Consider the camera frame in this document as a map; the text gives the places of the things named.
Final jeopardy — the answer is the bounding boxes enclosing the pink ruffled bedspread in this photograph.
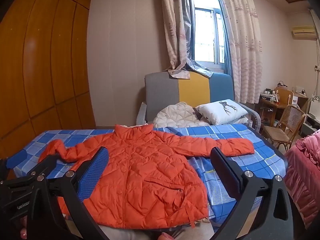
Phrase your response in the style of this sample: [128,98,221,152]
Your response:
[284,129,320,228]

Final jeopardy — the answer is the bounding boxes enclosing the person's left hand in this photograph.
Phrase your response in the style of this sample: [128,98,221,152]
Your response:
[19,217,28,240]

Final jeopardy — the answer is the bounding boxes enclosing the white pillow with deer print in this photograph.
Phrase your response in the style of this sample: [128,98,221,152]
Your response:
[195,99,250,125]

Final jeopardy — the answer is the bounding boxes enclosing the patterned curtain with grey lining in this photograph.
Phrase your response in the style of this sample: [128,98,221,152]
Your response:
[159,0,215,80]

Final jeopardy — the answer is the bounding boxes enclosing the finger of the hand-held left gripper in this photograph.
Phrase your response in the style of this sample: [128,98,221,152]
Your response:
[0,158,8,179]
[29,154,60,178]

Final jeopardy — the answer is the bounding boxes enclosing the cream quilted blanket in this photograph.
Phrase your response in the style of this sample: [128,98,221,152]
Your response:
[152,102,211,128]

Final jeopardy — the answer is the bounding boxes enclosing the rattan chair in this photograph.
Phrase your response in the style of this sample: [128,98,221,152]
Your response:
[261,104,307,152]

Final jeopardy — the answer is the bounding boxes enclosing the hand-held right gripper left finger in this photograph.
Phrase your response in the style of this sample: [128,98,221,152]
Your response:
[35,146,110,240]

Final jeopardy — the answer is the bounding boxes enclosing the orange quilted jacket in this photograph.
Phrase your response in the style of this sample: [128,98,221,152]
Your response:
[37,124,255,229]

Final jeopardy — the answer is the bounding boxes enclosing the wooden desk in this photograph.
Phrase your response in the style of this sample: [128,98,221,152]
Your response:
[257,96,286,131]

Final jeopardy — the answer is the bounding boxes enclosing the wall air conditioner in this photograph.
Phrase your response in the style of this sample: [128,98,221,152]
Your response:
[290,25,318,40]

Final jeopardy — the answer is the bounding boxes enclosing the window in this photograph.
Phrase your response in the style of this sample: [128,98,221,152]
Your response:
[192,0,226,68]

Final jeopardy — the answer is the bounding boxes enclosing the bed with blue plaid sheet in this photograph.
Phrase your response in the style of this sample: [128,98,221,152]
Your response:
[6,123,288,230]

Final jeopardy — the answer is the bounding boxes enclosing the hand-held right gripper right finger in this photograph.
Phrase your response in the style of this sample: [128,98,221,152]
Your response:
[210,146,295,240]

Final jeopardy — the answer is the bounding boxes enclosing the grey yellow blue sofa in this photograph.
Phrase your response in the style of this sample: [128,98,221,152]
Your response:
[136,71,262,131]

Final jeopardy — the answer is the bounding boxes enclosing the wooden wardrobe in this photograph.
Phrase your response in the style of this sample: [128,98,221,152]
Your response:
[0,0,97,160]

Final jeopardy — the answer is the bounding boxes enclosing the wooden chair back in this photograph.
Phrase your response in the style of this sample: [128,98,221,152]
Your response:
[274,87,294,106]

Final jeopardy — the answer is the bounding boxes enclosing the person's grey clothing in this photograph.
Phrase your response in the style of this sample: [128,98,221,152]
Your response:
[99,224,215,240]

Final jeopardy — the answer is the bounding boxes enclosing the patterned beige curtain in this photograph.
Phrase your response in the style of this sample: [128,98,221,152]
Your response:
[212,0,263,105]

